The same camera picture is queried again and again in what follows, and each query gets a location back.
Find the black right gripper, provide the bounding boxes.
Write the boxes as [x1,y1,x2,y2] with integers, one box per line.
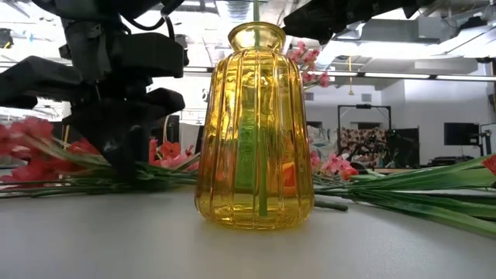
[282,0,352,44]

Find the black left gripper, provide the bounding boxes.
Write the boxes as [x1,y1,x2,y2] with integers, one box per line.
[0,15,187,183]

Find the orange artificial tulip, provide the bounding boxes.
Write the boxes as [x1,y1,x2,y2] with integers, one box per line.
[339,166,384,183]
[281,161,298,190]

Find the yellow ribbed glass vase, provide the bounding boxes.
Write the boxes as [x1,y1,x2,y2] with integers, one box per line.
[195,21,315,230]

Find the large black computer monitor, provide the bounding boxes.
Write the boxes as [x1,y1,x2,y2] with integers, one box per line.
[153,115,181,145]

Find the white crumpled cloth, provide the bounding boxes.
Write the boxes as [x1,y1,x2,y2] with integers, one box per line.
[308,126,339,162]

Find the floral patterned cloth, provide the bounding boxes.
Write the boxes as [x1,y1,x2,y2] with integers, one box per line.
[339,127,388,164]

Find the black ceiling fixture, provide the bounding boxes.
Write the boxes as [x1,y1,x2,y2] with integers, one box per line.
[0,28,15,50]

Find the black square screen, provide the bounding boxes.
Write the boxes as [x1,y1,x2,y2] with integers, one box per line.
[387,127,421,167]

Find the small black monitor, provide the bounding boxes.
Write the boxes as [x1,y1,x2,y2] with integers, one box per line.
[443,122,481,146]

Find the dark office desk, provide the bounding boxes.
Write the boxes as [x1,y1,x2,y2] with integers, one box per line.
[430,155,476,167]

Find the hanging yellow cord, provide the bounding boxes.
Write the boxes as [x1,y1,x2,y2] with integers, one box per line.
[347,56,356,97]

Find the black metal frame stand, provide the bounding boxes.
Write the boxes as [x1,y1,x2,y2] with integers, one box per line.
[336,103,392,156]

